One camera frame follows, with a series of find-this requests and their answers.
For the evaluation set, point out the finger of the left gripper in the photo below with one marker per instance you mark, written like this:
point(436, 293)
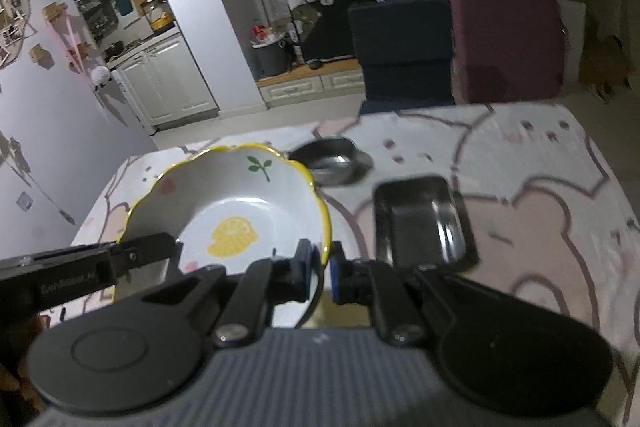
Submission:
point(54, 277)

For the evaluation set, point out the grey trash bin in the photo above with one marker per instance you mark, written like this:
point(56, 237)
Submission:
point(273, 57)

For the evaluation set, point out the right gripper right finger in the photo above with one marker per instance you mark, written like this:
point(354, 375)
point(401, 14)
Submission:
point(350, 279)

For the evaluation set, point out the white kitchen cabinet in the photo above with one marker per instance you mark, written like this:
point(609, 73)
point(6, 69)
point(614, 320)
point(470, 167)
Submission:
point(163, 82)

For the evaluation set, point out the maroon chair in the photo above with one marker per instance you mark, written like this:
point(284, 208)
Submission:
point(508, 50)

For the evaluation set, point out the white low drawer cabinet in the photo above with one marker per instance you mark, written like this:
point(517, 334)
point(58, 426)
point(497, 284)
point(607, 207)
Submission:
point(304, 84)

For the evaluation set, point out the round steel bowl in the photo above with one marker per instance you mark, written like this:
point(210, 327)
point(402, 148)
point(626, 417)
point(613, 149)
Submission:
point(333, 161)

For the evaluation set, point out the dark square metal tray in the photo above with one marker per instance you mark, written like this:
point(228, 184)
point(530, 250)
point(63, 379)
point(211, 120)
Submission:
point(422, 223)

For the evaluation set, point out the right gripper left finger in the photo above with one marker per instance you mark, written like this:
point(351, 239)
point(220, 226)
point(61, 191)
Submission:
point(291, 277)

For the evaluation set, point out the bear pattern tablecloth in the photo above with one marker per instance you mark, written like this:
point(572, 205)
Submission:
point(550, 220)

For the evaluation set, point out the dark blue chair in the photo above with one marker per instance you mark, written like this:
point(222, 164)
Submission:
point(404, 49)

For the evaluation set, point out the lemon pattern ceramic bowl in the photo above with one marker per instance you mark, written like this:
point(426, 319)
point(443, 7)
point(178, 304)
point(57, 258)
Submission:
point(231, 206)

